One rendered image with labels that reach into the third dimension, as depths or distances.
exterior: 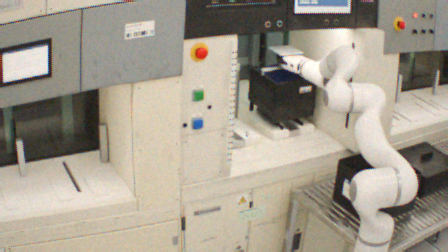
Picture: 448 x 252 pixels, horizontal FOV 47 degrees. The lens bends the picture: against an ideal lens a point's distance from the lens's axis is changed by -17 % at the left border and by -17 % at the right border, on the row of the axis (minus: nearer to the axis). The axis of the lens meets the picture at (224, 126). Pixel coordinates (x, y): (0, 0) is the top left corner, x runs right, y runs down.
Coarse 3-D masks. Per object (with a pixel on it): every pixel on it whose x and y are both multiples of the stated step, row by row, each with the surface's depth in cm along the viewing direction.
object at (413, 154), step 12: (420, 144) 256; (408, 156) 244; (420, 156) 244; (432, 156) 244; (444, 156) 244; (420, 168) 233; (432, 168) 233; (444, 168) 233; (420, 180) 228; (432, 180) 228; (444, 180) 234; (420, 192) 229; (432, 192) 232
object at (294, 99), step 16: (272, 48) 252; (288, 48) 254; (256, 80) 257; (272, 80) 245; (304, 80) 250; (256, 96) 259; (272, 96) 248; (288, 96) 249; (304, 96) 254; (272, 112) 249; (288, 112) 253; (304, 112) 257
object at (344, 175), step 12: (360, 156) 230; (348, 168) 218; (360, 168) 232; (372, 168) 236; (336, 180) 226; (348, 180) 219; (336, 192) 227; (348, 204) 220; (408, 204) 217; (396, 216) 215
